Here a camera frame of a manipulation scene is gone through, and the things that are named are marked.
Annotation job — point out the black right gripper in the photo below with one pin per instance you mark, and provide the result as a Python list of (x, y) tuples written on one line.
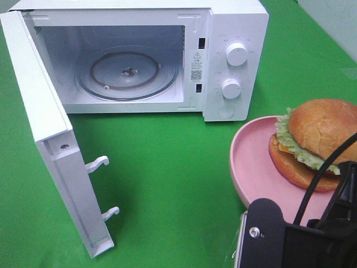
[(330, 241)]

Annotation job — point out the burger with lettuce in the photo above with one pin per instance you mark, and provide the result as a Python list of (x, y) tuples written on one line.
[(307, 135)]

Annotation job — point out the pink round plate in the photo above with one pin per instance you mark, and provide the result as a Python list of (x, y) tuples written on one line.
[(253, 171)]

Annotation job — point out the white microwave door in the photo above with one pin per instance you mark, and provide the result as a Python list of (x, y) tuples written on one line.
[(54, 136)]

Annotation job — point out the round door release button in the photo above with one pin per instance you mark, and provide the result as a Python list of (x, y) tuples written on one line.
[(226, 111)]

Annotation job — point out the lower white microwave knob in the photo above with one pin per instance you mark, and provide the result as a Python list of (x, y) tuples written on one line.
[(231, 88)]

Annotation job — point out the white microwave knob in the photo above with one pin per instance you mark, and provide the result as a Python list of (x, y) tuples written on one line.
[(231, 88), (236, 54)]

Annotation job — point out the upper white microwave knob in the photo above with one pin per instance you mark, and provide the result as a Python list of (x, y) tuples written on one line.
[(236, 54)]

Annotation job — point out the white microwave oven body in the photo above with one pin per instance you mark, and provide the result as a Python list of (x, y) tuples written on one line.
[(64, 31)]

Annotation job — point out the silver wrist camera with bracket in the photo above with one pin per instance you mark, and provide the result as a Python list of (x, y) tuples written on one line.
[(261, 235)]

